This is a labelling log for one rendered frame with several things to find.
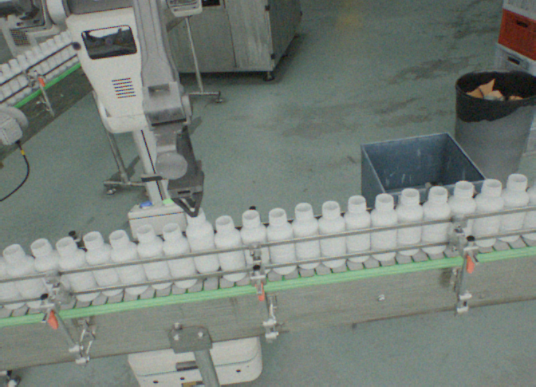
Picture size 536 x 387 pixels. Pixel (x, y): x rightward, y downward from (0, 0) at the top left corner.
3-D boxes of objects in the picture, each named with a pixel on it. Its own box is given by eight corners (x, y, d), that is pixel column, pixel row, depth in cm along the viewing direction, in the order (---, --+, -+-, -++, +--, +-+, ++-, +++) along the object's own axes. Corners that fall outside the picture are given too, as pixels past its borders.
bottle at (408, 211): (412, 260, 108) (417, 204, 98) (389, 250, 111) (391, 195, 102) (423, 245, 111) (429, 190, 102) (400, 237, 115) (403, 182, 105)
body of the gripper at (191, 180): (202, 166, 100) (196, 136, 96) (201, 193, 92) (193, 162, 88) (173, 171, 100) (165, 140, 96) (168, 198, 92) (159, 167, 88)
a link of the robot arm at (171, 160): (188, 88, 87) (143, 96, 87) (184, 116, 77) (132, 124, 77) (202, 144, 93) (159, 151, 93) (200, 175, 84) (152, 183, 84)
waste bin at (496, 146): (461, 203, 276) (475, 106, 240) (434, 164, 313) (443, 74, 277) (537, 193, 276) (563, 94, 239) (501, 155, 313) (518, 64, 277)
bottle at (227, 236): (222, 267, 113) (209, 215, 104) (246, 262, 114) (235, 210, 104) (223, 285, 108) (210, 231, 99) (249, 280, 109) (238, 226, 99)
